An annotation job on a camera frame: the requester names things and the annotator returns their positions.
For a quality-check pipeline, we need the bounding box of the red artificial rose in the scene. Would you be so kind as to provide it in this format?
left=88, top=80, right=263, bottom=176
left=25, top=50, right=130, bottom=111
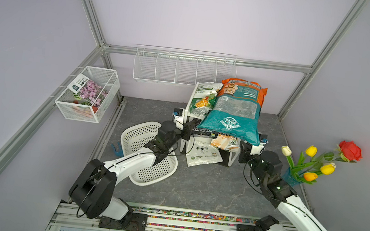
left=338, top=141, right=362, bottom=162

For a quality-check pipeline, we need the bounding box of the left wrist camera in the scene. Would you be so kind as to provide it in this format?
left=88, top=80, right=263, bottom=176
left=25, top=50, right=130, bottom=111
left=173, top=107, right=184, bottom=125

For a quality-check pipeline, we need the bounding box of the teal orange soil bag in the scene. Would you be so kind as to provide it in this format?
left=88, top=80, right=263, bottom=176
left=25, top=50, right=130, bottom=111
left=197, top=78, right=268, bottom=146

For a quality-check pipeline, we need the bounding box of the yellow artificial tulip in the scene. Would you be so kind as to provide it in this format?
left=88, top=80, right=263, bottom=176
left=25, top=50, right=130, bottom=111
left=320, top=162, right=337, bottom=175
left=305, top=146, right=318, bottom=158

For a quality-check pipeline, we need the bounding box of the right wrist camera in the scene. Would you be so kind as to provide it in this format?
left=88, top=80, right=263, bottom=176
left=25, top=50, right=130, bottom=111
left=250, top=133, right=268, bottom=156

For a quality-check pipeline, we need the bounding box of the white metal tiered shelf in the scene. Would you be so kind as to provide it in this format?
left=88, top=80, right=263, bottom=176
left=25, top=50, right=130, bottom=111
left=176, top=82, right=240, bottom=168

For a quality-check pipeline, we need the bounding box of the yellow artificial tulip right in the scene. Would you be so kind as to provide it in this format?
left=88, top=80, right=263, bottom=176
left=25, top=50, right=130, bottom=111
left=320, top=162, right=337, bottom=175

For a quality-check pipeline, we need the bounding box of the white wire wall rack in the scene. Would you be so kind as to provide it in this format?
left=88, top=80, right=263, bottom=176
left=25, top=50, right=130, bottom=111
left=133, top=48, right=237, bottom=85

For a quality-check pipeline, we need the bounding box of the orange yellow tulip lower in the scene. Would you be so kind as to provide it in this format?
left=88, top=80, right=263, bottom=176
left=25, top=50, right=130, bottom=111
left=303, top=172, right=318, bottom=182

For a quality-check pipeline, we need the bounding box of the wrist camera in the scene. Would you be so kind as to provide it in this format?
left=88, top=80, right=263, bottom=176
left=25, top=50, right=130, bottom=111
left=173, top=107, right=184, bottom=125
left=250, top=133, right=268, bottom=156

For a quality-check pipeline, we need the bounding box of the white wire wall basket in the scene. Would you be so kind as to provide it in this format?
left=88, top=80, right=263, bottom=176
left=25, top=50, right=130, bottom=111
left=55, top=66, right=120, bottom=123

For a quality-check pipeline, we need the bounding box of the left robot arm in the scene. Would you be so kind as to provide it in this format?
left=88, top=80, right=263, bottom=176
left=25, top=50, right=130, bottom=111
left=69, top=120, right=197, bottom=228

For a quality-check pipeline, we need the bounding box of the purple flower seed packet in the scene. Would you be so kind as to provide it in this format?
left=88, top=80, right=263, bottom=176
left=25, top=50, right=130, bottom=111
left=67, top=73, right=108, bottom=108

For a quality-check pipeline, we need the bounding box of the white fertilizer bag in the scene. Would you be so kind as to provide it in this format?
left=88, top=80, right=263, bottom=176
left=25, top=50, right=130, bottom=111
left=186, top=136, right=223, bottom=167

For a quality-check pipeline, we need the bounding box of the orange fertilizer bag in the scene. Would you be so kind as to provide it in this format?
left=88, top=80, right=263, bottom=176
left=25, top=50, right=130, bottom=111
left=210, top=134, right=240, bottom=151

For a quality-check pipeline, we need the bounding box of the white artificial tulip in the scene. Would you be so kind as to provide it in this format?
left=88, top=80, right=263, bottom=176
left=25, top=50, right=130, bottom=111
left=281, top=146, right=292, bottom=157

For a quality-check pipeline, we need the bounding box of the yellow artificial tulip upper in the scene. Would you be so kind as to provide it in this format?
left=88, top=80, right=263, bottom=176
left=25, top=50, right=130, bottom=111
left=305, top=146, right=318, bottom=158

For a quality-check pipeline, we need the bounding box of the white perforated plastic basket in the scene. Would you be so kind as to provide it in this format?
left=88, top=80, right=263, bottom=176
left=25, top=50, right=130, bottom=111
left=120, top=121, right=178, bottom=186

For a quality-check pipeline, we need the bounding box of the green white urea bag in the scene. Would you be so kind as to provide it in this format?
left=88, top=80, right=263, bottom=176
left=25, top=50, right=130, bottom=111
left=189, top=82, right=223, bottom=119

